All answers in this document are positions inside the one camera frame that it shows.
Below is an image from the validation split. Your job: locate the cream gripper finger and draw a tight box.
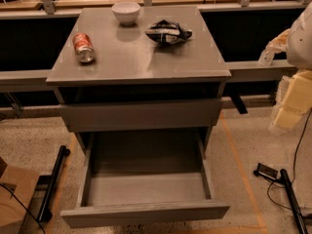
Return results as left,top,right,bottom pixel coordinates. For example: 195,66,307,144
265,29,290,54

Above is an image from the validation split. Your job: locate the grey drawer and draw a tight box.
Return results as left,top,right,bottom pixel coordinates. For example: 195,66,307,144
61,129,229,228
59,98,221,133

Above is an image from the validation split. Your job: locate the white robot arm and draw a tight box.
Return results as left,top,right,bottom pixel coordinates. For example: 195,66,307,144
265,3,312,131

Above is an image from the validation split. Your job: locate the grey drawer cabinet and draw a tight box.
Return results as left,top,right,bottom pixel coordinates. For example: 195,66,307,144
47,6,231,148

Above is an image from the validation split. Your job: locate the grey top drawer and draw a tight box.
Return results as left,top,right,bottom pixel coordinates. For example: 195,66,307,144
59,98,221,133

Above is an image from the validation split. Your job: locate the clear sanitizer bottle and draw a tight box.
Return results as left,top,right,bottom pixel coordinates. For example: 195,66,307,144
258,50,275,66

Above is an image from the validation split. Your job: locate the black floor stand right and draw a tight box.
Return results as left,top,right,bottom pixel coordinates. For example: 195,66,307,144
253,163,308,234

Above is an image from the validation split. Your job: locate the black floor stand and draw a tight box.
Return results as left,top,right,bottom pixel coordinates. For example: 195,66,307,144
253,163,308,234
37,145,70,222

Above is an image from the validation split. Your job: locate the black crumpled chip bag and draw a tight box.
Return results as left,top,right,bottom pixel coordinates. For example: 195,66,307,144
145,19,192,45

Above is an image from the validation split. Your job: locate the white ceramic bowl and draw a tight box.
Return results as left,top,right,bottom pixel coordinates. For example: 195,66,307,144
111,2,140,25

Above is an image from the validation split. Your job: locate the red soda can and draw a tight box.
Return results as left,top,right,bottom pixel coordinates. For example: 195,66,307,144
72,33,95,63

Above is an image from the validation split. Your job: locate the black floor stand left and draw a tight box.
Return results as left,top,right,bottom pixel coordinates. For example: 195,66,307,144
37,145,70,222

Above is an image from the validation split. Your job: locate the brown cardboard box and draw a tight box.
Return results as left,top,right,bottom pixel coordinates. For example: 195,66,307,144
0,157,39,234

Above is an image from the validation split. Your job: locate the grey metal rail shelf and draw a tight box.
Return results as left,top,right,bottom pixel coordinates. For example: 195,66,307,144
0,59,297,93

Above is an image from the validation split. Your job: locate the black cable left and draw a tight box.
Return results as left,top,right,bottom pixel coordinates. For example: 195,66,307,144
0,182,47,234

